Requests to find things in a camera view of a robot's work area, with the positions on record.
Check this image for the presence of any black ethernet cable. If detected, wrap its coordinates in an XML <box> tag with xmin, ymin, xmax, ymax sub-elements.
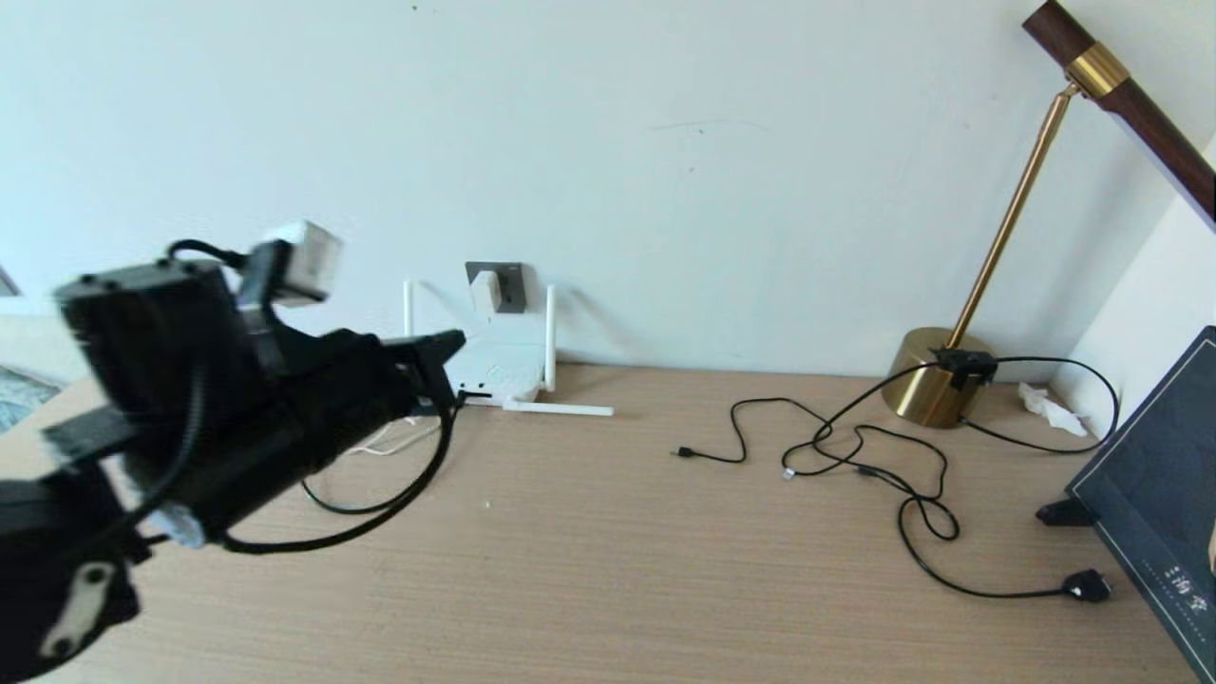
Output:
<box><xmin>302</xmin><ymin>388</ymin><xmax>481</xmax><ymax>517</ymax></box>

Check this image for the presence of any white router with four antennas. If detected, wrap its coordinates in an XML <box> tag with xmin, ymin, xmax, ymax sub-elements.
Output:
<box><xmin>404</xmin><ymin>280</ymin><xmax>616</xmax><ymax>417</ymax></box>

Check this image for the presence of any grey patterned cloth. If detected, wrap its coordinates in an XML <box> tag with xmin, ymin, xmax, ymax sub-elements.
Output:
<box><xmin>0</xmin><ymin>366</ymin><xmax>60</xmax><ymax>436</ymax></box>

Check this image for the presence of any black junction box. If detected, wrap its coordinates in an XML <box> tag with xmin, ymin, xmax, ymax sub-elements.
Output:
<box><xmin>931</xmin><ymin>348</ymin><xmax>1000</xmax><ymax>390</ymax></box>

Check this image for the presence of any crumpled white tissue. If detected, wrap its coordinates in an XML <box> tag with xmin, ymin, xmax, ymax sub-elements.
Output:
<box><xmin>1019</xmin><ymin>382</ymin><xmax>1092</xmax><ymax>438</ymax></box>

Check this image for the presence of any dark blue framed board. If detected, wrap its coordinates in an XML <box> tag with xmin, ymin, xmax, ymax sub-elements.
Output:
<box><xmin>1066</xmin><ymin>327</ymin><xmax>1216</xmax><ymax>681</ymax></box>

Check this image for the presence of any grey wall socket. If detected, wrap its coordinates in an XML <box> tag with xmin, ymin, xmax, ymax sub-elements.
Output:
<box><xmin>465</xmin><ymin>262</ymin><xmax>527</xmax><ymax>314</ymax></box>

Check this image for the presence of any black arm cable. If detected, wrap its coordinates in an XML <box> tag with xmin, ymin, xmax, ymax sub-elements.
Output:
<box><xmin>85</xmin><ymin>239</ymin><xmax>455</xmax><ymax>555</ymax></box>

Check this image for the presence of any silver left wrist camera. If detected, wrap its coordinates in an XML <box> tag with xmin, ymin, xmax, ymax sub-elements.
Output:
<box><xmin>237</xmin><ymin>220</ymin><xmax>343</xmax><ymax>310</ymax></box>

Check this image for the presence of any black USB cable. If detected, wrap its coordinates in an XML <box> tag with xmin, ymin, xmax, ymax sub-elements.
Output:
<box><xmin>671</xmin><ymin>361</ymin><xmax>946</xmax><ymax>468</ymax></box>
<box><xmin>898</xmin><ymin>461</ymin><xmax>1113</xmax><ymax>603</ymax></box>

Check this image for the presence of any black cable with silver tip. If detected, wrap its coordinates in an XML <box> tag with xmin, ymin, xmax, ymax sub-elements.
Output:
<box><xmin>782</xmin><ymin>423</ymin><xmax>961</xmax><ymax>543</ymax></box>

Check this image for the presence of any thin black lamp cord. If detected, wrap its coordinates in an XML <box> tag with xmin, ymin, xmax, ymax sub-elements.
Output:
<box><xmin>961</xmin><ymin>356</ymin><xmax>1122</xmax><ymax>455</ymax></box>

